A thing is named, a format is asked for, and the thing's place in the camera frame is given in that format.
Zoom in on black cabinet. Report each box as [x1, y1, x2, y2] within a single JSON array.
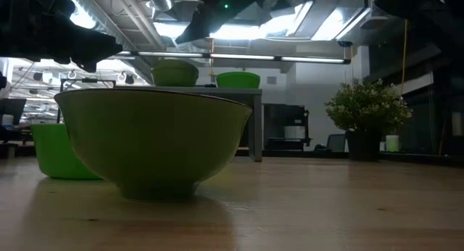
[[263, 103, 312, 152]]

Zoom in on small olive green bowl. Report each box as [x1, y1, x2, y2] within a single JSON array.
[[151, 59, 200, 88]]

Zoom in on dark plant pot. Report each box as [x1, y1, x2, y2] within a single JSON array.
[[345, 129, 384, 162]]

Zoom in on bright green plastic tub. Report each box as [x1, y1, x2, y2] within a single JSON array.
[[30, 123, 102, 181]]

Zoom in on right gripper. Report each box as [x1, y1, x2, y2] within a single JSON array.
[[175, 0, 280, 45]]

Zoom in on pale green cup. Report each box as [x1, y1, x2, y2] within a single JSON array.
[[384, 134, 401, 153]]

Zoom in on yellow hanging cable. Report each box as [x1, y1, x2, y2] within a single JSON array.
[[399, 18, 409, 96]]

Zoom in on large olive green bowl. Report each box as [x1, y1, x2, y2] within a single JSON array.
[[54, 88, 253, 202]]

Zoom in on long ceiling light bar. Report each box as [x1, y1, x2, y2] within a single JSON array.
[[115, 50, 352, 65]]

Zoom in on grey office chair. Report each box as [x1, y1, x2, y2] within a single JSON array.
[[313, 133, 347, 152]]

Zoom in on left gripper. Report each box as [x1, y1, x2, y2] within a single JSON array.
[[0, 24, 123, 73]]

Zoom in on dark monitor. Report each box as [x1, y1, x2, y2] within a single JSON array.
[[0, 97, 28, 126]]

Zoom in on green leafy plant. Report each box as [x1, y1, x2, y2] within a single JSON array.
[[325, 78, 413, 136]]

